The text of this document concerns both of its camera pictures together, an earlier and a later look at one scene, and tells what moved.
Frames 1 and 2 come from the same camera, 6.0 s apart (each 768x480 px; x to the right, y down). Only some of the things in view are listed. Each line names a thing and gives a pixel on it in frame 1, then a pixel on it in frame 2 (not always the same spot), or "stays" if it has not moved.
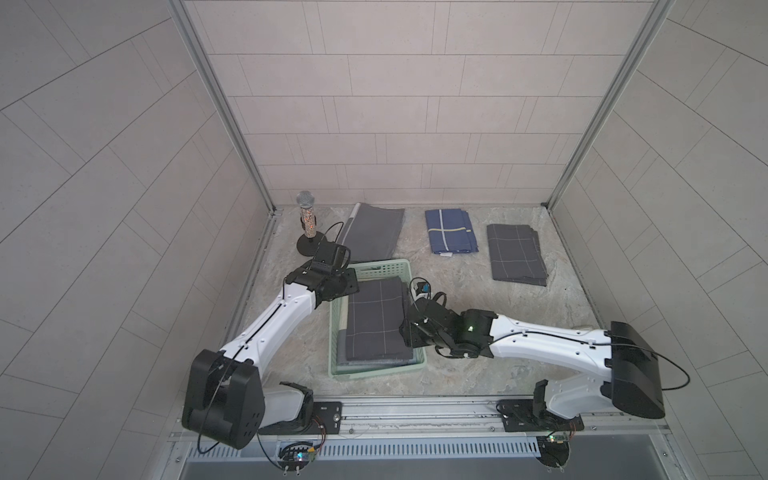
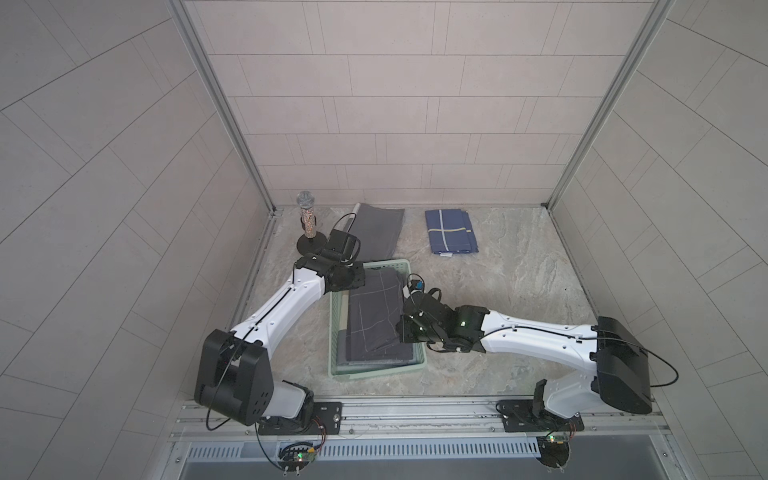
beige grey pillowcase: (342, 355) stays
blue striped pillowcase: (451, 232) stays
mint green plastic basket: (338, 319) stays
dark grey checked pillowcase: (516, 254) -> (373, 313)
